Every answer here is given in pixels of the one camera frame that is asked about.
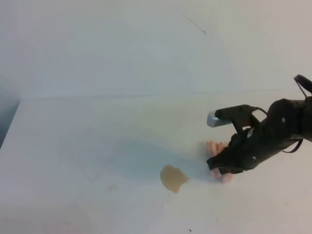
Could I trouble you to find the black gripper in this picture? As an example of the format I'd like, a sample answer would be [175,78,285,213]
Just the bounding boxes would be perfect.
[206,99,308,175]

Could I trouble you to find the pink striped rag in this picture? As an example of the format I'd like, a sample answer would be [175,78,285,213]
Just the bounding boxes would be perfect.
[205,140,233,183]

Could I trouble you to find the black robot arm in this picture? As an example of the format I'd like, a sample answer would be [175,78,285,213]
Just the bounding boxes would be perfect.
[207,96,312,175]

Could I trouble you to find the brown coffee stain puddle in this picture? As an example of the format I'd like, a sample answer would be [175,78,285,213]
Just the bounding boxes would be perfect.
[160,164,189,194]

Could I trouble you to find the black cable loop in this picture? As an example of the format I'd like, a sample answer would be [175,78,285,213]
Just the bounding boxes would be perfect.
[282,138,303,154]

